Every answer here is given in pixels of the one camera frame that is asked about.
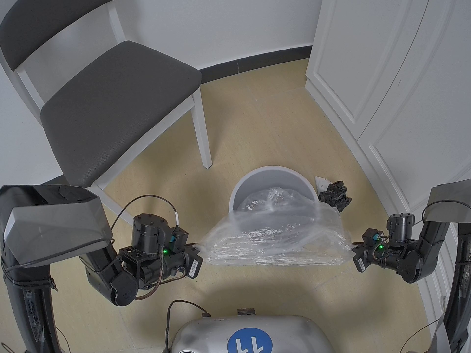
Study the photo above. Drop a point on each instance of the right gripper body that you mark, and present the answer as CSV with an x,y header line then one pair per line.
x,y
375,259

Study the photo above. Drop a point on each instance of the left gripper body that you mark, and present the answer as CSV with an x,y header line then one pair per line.
x,y
176,265

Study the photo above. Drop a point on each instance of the white printed wrapper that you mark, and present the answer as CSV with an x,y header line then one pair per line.
x,y
322,183

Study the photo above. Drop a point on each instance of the clear plastic bag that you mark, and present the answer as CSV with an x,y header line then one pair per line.
x,y
276,237

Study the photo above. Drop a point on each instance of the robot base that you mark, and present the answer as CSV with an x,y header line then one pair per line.
x,y
254,336

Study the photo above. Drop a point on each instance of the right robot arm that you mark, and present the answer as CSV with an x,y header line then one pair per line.
x,y
434,230

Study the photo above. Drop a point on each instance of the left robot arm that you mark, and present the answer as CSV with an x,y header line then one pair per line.
x,y
55,226

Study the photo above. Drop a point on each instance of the white trash bin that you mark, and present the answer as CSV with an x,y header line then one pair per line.
x,y
257,178

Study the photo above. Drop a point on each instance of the grey and white chair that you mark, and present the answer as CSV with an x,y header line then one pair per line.
x,y
110,97

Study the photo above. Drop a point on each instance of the white wardrobe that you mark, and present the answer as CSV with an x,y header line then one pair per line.
x,y
386,50

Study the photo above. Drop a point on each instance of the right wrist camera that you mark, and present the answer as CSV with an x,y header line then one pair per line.
x,y
371,238

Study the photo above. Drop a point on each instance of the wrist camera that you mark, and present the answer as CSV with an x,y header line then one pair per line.
x,y
179,239
371,238

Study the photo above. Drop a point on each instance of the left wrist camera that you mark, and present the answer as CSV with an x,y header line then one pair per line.
x,y
179,239

